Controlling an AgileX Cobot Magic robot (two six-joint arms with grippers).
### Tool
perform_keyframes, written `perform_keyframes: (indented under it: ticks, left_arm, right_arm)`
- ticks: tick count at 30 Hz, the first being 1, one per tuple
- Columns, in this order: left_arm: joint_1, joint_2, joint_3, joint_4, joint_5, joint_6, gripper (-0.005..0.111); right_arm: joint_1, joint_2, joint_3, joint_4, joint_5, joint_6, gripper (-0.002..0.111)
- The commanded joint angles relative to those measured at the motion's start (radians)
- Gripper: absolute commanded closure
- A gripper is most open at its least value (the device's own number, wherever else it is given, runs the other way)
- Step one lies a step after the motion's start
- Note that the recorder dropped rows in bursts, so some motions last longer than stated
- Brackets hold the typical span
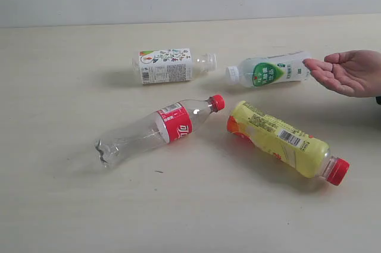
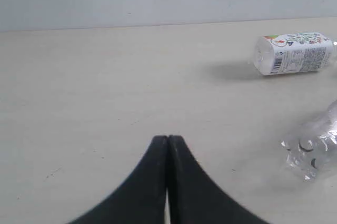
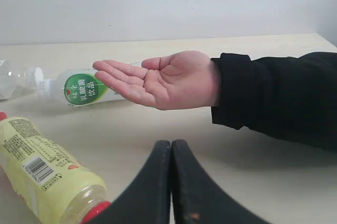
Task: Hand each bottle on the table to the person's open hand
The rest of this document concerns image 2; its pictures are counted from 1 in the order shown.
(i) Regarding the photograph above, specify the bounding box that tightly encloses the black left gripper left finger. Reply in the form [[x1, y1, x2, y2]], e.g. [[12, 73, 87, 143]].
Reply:
[[71, 135, 168, 224]]

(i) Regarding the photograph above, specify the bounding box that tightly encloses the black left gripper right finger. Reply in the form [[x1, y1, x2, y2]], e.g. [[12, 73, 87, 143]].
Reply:
[[167, 135, 266, 224]]

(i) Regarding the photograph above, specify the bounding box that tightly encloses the clear cola bottle red label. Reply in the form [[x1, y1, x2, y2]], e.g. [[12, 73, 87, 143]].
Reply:
[[281, 101, 336, 181]]

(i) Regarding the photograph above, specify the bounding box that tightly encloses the clear bottle floral white label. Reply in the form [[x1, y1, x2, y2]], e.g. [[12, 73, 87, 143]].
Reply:
[[253, 32, 336, 76]]

